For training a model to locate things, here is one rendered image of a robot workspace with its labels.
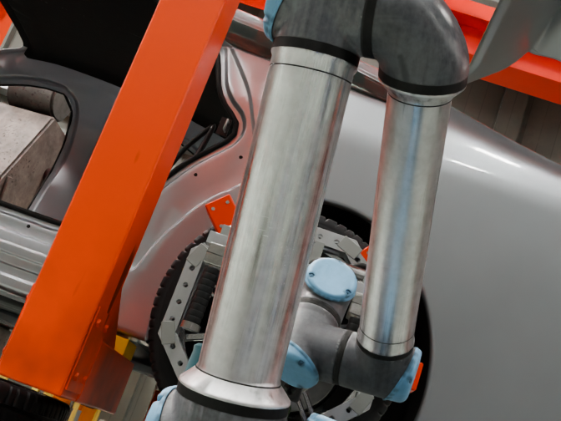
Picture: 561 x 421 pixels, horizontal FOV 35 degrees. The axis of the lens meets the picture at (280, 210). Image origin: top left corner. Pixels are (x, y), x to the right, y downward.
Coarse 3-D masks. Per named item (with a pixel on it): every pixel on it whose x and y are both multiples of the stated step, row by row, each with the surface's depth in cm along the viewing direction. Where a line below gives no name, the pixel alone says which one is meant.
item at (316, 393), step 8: (320, 384) 260; (328, 384) 260; (312, 392) 259; (320, 392) 259; (328, 392) 259; (304, 400) 259; (312, 400) 259; (320, 400) 259; (296, 408) 258; (304, 408) 258
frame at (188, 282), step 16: (320, 240) 221; (336, 240) 222; (352, 240) 221; (192, 256) 219; (352, 256) 219; (192, 272) 218; (176, 288) 217; (192, 288) 217; (176, 304) 216; (176, 320) 215; (160, 336) 214; (176, 336) 214; (176, 352) 213; (176, 368) 212; (352, 400) 210; (368, 400) 209; (336, 416) 209; (352, 416) 209
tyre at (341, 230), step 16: (320, 224) 231; (336, 224) 231; (176, 272) 227; (160, 288) 226; (160, 304) 225; (160, 320) 223; (160, 352) 221; (160, 368) 220; (160, 384) 219; (176, 384) 219; (384, 400) 218; (368, 416) 217
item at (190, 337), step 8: (328, 256) 229; (336, 256) 228; (344, 328) 225; (184, 336) 223; (192, 336) 224; (200, 336) 224; (184, 344) 222; (192, 344) 242; (304, 392) 221; (352, 392) 219; (312, 408) 219; (304, 416) 219
